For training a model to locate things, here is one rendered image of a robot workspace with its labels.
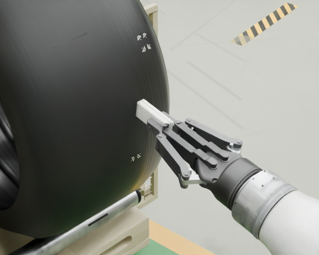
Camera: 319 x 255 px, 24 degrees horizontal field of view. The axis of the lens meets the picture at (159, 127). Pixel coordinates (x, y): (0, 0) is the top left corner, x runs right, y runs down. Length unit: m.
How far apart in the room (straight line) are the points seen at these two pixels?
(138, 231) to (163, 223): 1.26
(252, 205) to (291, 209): 0.06
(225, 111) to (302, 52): 0.70
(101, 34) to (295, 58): 2.75
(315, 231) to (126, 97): 0.38
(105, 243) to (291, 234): 0.57
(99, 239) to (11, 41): 0.52
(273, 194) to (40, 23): 0.42
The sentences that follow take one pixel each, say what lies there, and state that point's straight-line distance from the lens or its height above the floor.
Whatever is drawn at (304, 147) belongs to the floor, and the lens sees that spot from 3.21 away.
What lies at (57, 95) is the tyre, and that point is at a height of 1.29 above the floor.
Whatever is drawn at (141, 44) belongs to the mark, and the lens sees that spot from 1.20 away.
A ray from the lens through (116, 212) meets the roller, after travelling 1.48.
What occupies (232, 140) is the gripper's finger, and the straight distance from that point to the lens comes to 1.13.
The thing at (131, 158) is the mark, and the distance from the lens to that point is 1.24.
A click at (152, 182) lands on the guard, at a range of 2.38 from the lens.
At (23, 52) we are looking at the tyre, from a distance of 1.11.
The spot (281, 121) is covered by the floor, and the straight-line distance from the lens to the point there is 3.36.
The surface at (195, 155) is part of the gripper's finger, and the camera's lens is 1.09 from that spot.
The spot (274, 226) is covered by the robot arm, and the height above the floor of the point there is 1.21.
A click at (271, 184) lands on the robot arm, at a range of 1.03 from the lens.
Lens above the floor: 1.89
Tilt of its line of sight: 35 degrees down
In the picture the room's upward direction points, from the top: straight up
